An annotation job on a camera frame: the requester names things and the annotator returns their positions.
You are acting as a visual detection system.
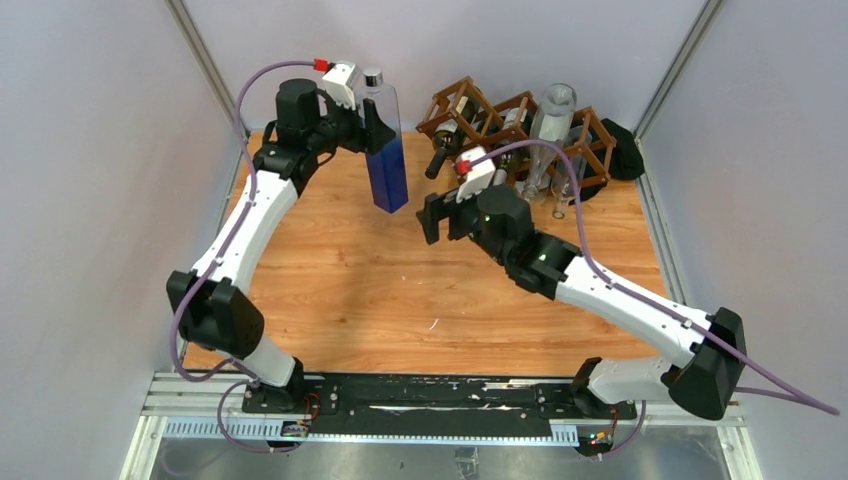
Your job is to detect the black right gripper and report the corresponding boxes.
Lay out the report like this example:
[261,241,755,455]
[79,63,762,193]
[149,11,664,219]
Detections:
[416,181,510,268]

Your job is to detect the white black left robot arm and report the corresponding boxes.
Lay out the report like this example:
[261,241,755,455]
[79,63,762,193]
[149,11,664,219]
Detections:
[166,79,408,413]

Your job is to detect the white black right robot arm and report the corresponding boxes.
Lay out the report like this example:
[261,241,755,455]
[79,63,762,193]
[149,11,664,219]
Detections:
[416,185,746,421]

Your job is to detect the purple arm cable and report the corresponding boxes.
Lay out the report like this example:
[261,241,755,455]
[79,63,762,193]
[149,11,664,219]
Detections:
[457,139,841,417]
[168,58,333,455]

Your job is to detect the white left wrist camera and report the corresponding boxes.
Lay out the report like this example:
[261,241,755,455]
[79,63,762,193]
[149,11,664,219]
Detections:
[322,61,362,110]

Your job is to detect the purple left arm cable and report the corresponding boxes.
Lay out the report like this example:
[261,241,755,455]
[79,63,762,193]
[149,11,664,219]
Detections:
[168,58,333,455]

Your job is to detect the brown wooden wine rack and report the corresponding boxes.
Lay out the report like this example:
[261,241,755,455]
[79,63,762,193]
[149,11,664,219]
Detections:
[416,76,616,187]

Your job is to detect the clear glass bottle in rack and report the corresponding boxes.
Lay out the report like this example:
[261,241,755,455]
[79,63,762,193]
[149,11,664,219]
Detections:
[550,153,587,220]

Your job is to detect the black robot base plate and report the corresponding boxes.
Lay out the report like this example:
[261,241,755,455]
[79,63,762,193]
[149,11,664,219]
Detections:
[241,372,638,446]

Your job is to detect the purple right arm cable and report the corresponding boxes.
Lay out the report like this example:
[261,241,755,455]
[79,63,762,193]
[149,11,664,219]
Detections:
[457,139,841,417]

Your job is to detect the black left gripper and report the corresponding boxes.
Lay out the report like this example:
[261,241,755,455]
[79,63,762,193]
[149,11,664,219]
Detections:
[306,89,395,156]

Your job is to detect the blue square glass bottle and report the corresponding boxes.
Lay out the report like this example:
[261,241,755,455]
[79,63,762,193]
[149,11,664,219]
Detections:
[355,68,408,213]

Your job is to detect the black cloth behind rack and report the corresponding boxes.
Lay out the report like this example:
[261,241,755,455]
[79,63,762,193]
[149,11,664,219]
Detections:
[580,118,645,202]

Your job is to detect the dark bottle white label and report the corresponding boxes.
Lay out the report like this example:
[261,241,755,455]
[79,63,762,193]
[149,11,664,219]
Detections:
[425,96,478,179]

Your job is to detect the clear round glass bottle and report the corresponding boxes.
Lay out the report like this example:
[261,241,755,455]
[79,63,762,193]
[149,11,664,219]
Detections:
[522,83,577,202]

